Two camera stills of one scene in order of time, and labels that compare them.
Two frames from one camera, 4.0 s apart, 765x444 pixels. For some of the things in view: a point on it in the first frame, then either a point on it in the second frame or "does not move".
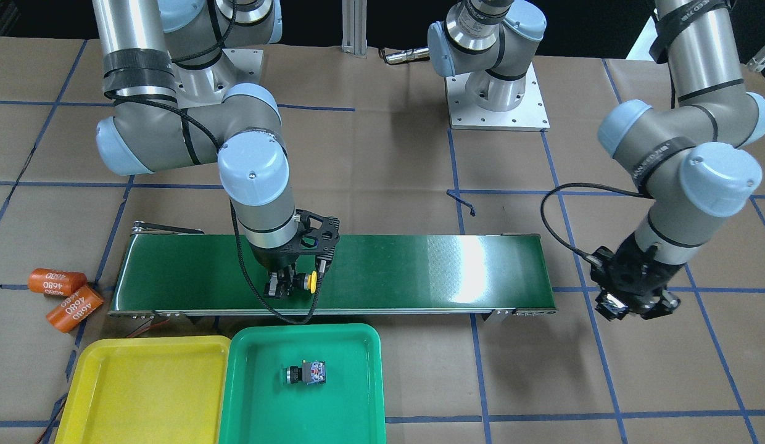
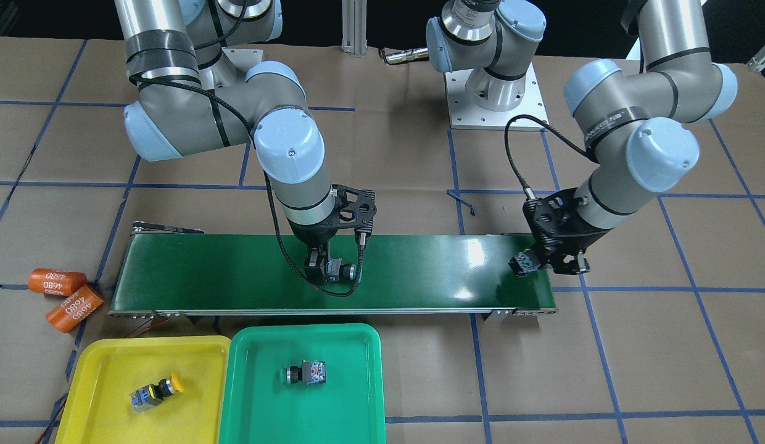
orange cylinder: [73, 309] does not move
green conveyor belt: [169, 270] does not move
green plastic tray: [348, 408] does not move
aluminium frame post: [355, 28] does not move
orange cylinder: [55, 282] does not move
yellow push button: [302, 280] -> [148, 396]
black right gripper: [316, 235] -> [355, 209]
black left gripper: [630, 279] -> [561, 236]
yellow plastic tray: [147, 390] does not move
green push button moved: [310, 373] does not move
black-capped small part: [610, 306] -> [337, 271]
